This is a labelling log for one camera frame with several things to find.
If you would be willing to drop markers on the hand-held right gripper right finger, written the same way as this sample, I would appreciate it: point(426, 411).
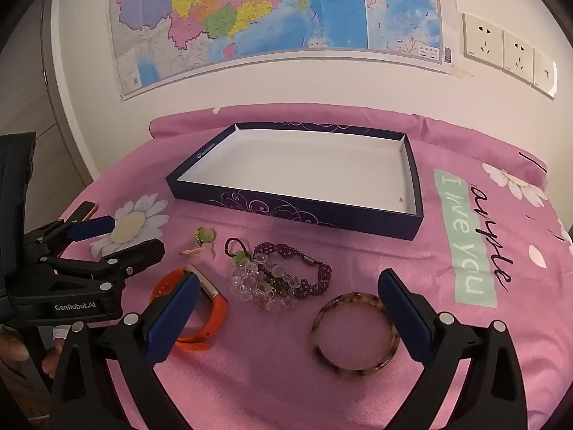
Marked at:
point(405, 318)

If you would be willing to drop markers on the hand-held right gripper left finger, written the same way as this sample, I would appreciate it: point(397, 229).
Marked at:
point(172, 318)

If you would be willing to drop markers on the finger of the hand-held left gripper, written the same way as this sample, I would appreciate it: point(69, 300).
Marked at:
point(92, 227)
point(143, 253)

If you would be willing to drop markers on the tortoiseshell bangle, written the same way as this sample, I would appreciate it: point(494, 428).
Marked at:
point(320, 349)

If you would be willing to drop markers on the navy floral box tray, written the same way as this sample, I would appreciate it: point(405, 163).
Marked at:
point(304, 165)

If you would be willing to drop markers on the person's left hand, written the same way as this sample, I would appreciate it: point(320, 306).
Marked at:
point(13, 345)

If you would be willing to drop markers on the pink daisy print blanket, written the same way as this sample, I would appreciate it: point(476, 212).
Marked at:
point(268, 367)

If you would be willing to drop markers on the grey cabinet door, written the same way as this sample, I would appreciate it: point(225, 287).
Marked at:
point(27, 98)

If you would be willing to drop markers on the clear tape strip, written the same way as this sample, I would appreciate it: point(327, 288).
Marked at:
point(461, 71)

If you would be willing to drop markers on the colourful wall map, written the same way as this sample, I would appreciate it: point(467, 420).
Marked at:
point(268, 9)

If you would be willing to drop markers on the white wall socket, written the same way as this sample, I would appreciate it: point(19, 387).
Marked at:
point(482, 40)
point(518, 56)
point(545, 74)

